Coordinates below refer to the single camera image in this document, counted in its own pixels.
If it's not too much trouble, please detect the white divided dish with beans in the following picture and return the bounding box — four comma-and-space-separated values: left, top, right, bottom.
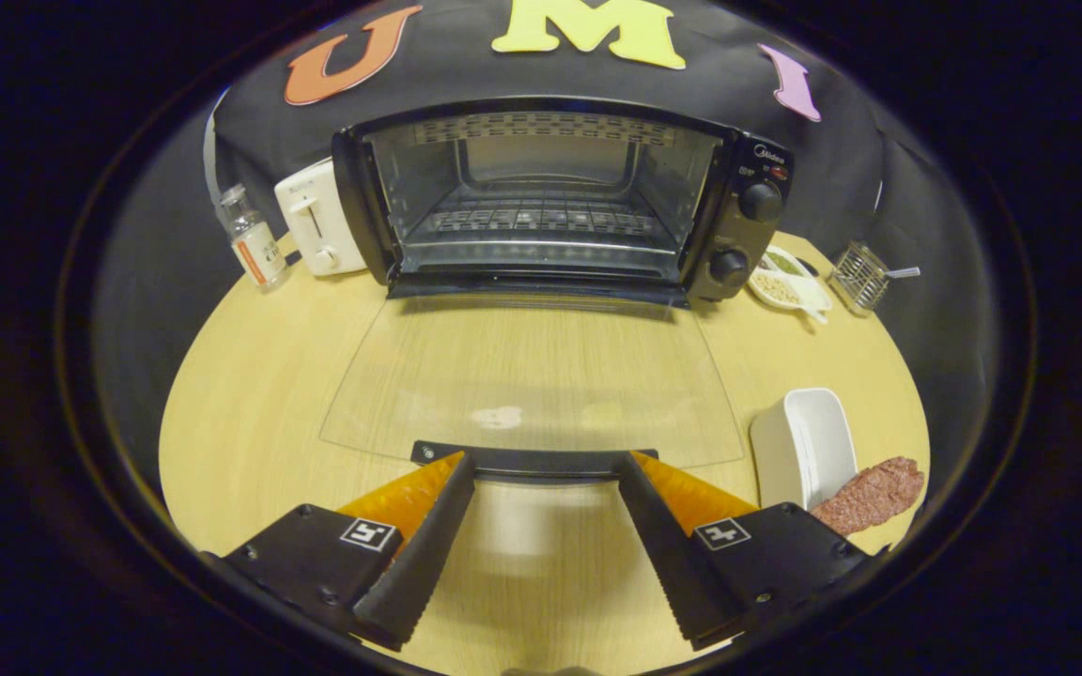
748, 246, 833, 325

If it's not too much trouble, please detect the red raw meat steak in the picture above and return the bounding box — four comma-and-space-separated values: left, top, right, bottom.
811, 456, 925, 537

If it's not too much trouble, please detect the white bread toaster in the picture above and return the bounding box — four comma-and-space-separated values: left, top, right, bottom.
275, 158, 368, 277

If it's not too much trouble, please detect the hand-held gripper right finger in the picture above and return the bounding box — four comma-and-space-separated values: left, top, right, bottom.
616, 451, 880, 652

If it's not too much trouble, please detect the black toaster oven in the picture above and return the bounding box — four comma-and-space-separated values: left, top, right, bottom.
320, 97, 796, 484

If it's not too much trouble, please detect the metal wire basket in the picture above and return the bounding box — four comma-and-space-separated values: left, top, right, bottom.
827, 241, 921, 315

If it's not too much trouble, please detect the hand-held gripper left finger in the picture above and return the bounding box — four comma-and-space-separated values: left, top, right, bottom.
203, 451, 476, 652

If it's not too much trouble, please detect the white plastic tray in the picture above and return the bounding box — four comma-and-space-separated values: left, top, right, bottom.
750, 388, 859, 513

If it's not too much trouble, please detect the clear glass bottle orange label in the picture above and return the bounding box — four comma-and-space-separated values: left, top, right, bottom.
220, 184, 290, 290

